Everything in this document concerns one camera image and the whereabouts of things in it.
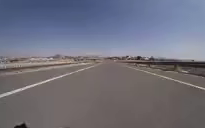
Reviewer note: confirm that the grey asphalt road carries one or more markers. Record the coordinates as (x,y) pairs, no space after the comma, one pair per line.
(106,96)

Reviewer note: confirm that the distant buildings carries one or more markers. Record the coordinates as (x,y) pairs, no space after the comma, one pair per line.
(136,57)

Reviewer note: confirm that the grey guardrail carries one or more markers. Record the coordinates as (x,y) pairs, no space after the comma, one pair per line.
(176,63)
(23,65)

